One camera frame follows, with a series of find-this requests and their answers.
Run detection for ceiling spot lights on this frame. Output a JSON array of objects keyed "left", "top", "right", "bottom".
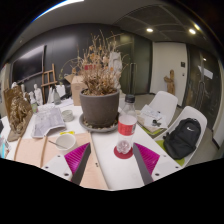
[{"left": 145, "top": 26, "right": 198, "bottom": 35}]

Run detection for flat round red coaster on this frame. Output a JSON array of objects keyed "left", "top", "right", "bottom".
[{"left": 113, "top": 145, "right": 134, "bottom": 160}]

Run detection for golden carved relief sculpture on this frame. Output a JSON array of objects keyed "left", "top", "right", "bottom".
[{"left": 3, "top": 85, "right": 34, "bottom": 143}]

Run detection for black backpack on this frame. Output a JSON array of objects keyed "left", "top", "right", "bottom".
[{"left": 162, "top": 117, "right": 202, "bottom": 160}]

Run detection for printed newspaper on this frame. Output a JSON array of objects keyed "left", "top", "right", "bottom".
[{"left": 31, "top": 105, "right": 67, "bottom": 139}]

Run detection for plywood panel with edge strip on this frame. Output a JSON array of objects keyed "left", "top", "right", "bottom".
[
  {"left": 13, "top": 134, "right": 46, "bottom": 169},
  {"left": 39, "top": 132, "right": 110, "bottom": 191}
]

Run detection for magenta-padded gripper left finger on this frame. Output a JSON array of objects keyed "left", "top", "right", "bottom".
[{"left": 42, "top": 142, "right": 92, "bottom": 186}]

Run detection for white chair with backpack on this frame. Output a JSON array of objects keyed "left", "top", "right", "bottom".
[{"left": 154, "top": 105, "right": 208, "bottom": 168}]

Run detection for white cup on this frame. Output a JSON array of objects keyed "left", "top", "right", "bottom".
[{"left": 54, "top": 133, "right": 77, "bottom": 156}]

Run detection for white chair backrest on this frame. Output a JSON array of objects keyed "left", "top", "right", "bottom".
[{"left": 48, "top": 84, "right": 67, "bottom": 103}]

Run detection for tall wooden figure sculpture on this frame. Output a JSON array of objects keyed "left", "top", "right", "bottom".
[{"left": 163, "top": 69, "right": 177, "bottom": 96}]

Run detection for wooden easel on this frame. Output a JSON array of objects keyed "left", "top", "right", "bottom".
[{"left": 40, "top": 63, "right": 58, "bottom": 104}]

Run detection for white plaster bust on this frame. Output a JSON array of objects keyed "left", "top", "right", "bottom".
[{"left": 108, "top": 51, "right": 124, "bottom": 93}]

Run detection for small yellow packet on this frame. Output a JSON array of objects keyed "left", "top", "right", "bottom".
[{"left": 59, "top": 130, "right": 76, "bottom": 136}]

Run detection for white chair with books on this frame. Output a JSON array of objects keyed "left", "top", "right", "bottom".
[{"left": 134, "top": 90, "right": 179, "bottom": 136}]

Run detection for red box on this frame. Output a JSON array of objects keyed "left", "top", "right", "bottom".
[{"left": 83, "top": 64, "right": 98, "bottom": 71}]

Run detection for stack of books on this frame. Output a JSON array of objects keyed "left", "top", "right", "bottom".
[{"left": 137, "top": 104, "right": 169, "bottom": 134}]

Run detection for dried plant in grey pot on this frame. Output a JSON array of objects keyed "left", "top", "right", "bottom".
[{"left": 59, "top": 29, "right": 129, "bottom": 129}]

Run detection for long white ceiling light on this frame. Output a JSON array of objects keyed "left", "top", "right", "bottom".
[{"left": 33, "top": 0, "right": 84, "bottom": 23}]

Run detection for small pale green bottle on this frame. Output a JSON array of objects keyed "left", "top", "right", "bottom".
[{"left": 29, "top": 91, "right": 39, "bottom": 114}]

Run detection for brown cardboard box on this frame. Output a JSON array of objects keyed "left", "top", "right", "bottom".
[{"left": 63, "top": 73, "right": 88, "bottom": 107}]

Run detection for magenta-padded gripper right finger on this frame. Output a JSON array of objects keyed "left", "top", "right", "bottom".
[{"left": 132, "top": 142, "right": 183, "bottom": 186}]

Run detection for thin stirring stick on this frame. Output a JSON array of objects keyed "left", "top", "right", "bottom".
[{"left": 47, "top": 139, "right": 69, "bottom": 150}]

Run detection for clear bottle with red label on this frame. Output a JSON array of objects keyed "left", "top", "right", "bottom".
[{"left": 115, "top": 94, "right": 138, "bottom": 155}]

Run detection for colourful printed book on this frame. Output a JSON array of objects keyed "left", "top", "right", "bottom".
[{"left": 0, "top": 136, "right": 13, "bottom": 159}]

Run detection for grey plant saucer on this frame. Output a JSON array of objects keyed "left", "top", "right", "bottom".
[{"left": 78, "top": 112, "right": 120, "bottom": 133}]

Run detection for white plaster figurines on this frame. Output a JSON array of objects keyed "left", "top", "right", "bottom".
[{"left": 11, "top": 81, "right": 44, "bottom": 106}]

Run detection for small round glass jar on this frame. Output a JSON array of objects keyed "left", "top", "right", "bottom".
[{"left": 61, "top": 109, "right": 75, "bottom": 123}]

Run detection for dark spray bottle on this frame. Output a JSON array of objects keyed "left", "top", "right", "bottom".
[{"left": 51, "top": 88, "right": 62, "bottom": 106}]

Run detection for black wall screen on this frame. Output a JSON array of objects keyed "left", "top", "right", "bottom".
[{"left": 11, "top": 44, "right": 46, "bottom": 83}]

